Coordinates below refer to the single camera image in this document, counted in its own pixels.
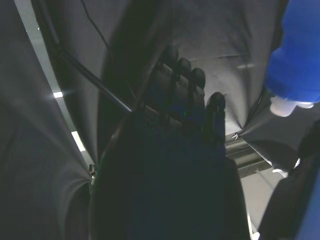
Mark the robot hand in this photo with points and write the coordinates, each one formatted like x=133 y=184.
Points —
x=165 y=180

